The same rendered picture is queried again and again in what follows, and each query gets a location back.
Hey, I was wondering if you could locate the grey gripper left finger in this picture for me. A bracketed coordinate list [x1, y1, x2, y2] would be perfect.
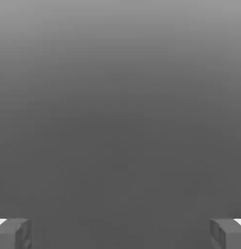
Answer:
[0, 218, 33, 249]

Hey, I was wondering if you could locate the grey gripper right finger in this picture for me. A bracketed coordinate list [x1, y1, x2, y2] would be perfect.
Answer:
[209, 218, 241, 249]

